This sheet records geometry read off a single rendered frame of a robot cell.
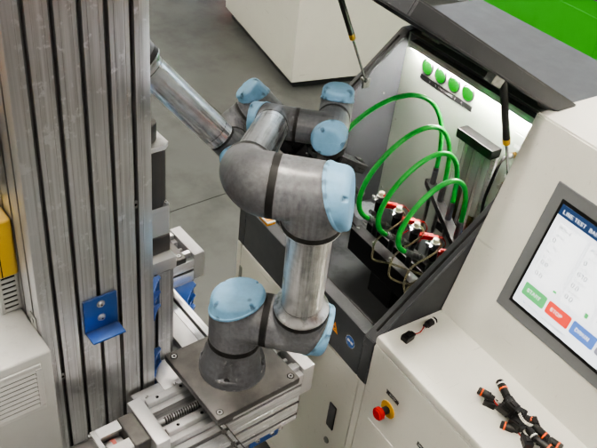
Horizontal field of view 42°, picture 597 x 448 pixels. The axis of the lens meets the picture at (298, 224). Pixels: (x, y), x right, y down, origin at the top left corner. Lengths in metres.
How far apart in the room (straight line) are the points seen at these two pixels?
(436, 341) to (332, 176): 0.85
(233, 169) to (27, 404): 0.66
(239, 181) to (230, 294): 0.39
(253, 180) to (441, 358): 0.88
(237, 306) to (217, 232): 2.26
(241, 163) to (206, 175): 2.95
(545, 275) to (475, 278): 0.21
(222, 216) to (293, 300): 2.46
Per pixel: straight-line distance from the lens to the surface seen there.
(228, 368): 1.73
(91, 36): 1.32
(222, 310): 1.62
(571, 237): 1.86
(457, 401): 1.92
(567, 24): 4.81
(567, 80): 2.24
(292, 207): 1.29
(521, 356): 1.99
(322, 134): 1.65
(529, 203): 1.93
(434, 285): 2.04
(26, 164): 1.38
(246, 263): 2.54
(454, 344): 2.04
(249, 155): 1.33
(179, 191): 4.14
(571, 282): 1.87
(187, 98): 1.84
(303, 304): 1.53
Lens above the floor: 2.37
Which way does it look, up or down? 37 degrees down
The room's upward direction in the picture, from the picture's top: 7 degrees clockwise
